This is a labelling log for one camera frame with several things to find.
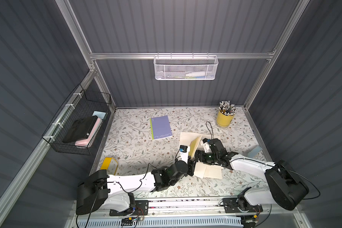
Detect cream lined notebook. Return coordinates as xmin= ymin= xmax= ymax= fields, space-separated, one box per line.
xmin=177 ymin=132 xmax=226 ymax=180

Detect purple cover notebook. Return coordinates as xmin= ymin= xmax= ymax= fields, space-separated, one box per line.
xmin=150 ymin=116 xmax=173 ymax=140

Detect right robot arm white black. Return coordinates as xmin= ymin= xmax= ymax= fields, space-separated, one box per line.
xmin=187 ymin=138 xmax=309 ymax=212

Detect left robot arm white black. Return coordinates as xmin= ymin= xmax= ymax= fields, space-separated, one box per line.
xmin=76 ymin=160 xmax=196 ymax=215

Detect light blue phone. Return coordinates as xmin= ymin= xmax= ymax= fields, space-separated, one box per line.
xmin=246 ymin=145 xmax=263 ymax=158

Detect yellow pencil cup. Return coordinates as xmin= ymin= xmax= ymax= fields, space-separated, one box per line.
xmin=216 ymin=111 xmax=234 ymax=128

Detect bundle of pencils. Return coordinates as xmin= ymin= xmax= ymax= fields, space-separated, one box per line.
xmin=219 ymin=101 xmax=236 ymax=116

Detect yellow framed box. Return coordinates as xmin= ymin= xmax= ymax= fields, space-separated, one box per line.
xmin=100 ymin=157 xmax=119 ymax=175

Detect white tube in basket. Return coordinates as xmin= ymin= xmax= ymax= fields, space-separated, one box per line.
xmin=185 ymin=71 xmax=206 ymax=78

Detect light blue sticky notes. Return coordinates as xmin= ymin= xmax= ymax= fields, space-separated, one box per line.
xmin=92 ymin=111 xmax=106 ymax=120

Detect black pouch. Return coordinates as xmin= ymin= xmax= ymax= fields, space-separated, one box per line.
xmin=62 ymin=116 xmax=97 ymax=143

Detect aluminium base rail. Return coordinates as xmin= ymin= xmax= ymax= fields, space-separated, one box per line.
xmin=71 ymin=195 xmax=274 ymax=219

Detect white wire mesh basket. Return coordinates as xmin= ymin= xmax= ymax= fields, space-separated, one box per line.
xmin=154 ymin=54 xmax=219 ymax=80

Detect black wire wall basket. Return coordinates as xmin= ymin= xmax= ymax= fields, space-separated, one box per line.
xmin=42 ymin=86 xmax=112 ymax=155

